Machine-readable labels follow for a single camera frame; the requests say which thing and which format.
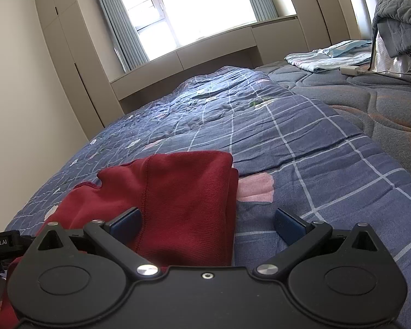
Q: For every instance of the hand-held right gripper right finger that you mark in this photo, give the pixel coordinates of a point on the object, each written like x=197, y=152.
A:
x=288, y=228

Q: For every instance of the beige window bench cabinet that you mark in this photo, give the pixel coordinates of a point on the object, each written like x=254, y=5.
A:
x=198, y=61

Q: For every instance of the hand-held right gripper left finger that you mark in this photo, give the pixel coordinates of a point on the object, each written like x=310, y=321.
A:
x=125, y=226

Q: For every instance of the black stand leg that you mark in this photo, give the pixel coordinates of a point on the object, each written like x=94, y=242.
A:
x=374, y=48

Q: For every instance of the blue checked floral quilt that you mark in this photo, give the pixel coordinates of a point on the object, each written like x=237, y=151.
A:
x=311, y=150

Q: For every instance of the padded headboard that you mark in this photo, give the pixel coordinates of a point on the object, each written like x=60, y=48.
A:
x=366, y=3

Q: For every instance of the beige tall wardrobe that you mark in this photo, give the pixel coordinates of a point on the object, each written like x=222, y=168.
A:
x=322, y=10
x=72, y=58

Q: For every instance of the white cloth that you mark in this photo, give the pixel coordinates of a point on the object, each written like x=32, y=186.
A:
x=397, y=63

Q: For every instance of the white charger box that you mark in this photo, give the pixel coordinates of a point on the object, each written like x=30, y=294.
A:
x=351, y=70

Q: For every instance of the red knit sweater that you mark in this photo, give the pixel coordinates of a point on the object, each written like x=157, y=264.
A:
x=185, y=205

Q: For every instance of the grey quilted mattress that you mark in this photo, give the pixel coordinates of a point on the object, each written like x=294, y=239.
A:
x=390, y=109

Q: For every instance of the bright window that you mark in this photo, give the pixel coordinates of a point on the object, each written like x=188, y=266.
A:
x=198, y=7

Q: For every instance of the grey quilted blanket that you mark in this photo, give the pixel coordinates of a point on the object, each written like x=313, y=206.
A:
x=400, y=17

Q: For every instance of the light blue folded cloth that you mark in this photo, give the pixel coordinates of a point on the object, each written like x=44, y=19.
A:
x=328, y=58

